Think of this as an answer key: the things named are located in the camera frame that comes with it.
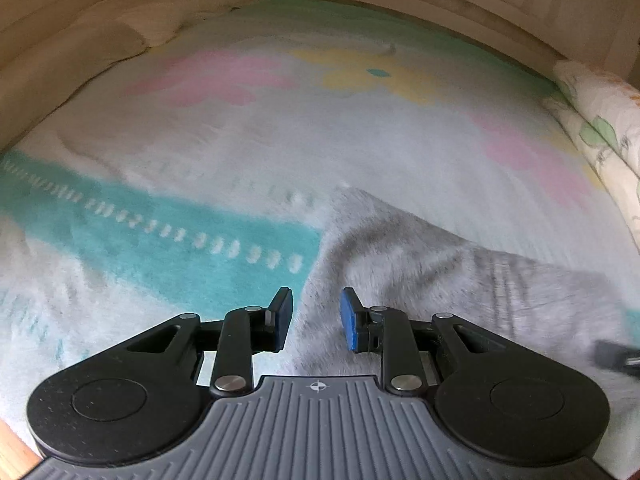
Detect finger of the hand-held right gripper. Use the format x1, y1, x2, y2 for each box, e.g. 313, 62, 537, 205
592, 340, 640, 374

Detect rolled floral quilt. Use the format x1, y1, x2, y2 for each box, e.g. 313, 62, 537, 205
542, 60, 640, 252

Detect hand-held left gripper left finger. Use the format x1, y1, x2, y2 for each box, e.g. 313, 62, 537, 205
125, 286, 294, 399

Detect cream pillow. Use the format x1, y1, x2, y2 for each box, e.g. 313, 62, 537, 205
70, 0, 276, 61

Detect pastel floral blanket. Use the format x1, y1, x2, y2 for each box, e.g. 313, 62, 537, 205
0, 0, 640, 480

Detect grey pants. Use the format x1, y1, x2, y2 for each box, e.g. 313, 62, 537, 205
287, 186, 640, 382

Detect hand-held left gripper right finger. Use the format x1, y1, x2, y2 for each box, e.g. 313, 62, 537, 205
340, 286, 507, 394

